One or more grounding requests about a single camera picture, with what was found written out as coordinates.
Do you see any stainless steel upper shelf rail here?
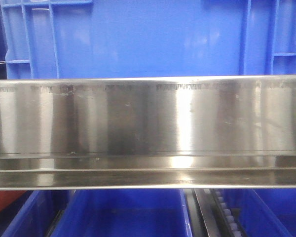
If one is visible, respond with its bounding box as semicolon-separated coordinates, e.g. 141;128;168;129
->
0;75;296;190

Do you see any empty blue bin front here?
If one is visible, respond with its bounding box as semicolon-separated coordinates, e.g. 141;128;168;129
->
51;189;192;237

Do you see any large blue bin upper shelf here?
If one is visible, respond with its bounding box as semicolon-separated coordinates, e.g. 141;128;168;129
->
0;0;296;79

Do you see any blue bin far right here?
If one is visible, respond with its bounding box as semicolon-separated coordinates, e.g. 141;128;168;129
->
222;189;296;237

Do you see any blue bin with red bag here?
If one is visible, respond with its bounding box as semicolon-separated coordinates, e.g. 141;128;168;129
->
2;190;71;237

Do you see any roller track rail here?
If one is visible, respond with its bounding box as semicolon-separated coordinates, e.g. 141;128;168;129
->
185;189;246;237

